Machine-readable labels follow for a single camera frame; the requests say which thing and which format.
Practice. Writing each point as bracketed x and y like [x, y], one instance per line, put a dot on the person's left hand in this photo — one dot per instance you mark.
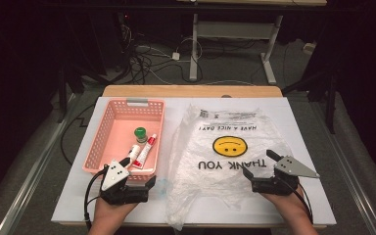
[111, 213]

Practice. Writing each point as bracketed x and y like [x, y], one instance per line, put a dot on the metal floor rail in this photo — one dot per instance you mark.
[36, 169]
[349, 163]

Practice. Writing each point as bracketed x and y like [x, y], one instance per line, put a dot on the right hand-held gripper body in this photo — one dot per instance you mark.
[290, 167]

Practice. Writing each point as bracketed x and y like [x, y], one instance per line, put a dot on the white tube with black print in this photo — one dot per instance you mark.
[134, 152]

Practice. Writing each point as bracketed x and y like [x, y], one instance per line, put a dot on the small green-capped bottle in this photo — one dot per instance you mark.
[140, 133]

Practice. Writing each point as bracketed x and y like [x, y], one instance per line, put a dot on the pink plastic basket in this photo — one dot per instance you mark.
[120, 130]

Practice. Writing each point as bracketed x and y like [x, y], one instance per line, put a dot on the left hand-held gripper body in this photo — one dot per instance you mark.
[114, 176]

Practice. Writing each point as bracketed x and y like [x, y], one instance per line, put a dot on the white board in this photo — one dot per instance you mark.
[78, 196]

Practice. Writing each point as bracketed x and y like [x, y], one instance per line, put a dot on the white floor box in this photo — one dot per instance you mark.
[309, 48]

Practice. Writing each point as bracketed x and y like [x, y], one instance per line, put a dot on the red and white tube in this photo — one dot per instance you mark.
[145, 151]

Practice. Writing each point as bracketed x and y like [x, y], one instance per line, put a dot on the person's right hand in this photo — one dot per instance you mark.
[292, 207]

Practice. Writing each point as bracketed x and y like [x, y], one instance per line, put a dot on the wooden table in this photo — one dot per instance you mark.
[192, 91]

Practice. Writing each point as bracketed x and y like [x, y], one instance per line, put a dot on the white metal desk frame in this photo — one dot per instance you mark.
[233, 30]

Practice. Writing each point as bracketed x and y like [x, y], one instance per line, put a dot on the white plastic bag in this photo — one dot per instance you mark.
[209, 182]

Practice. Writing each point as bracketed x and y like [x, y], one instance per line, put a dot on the white power adapter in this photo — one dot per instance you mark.
[176, 56]

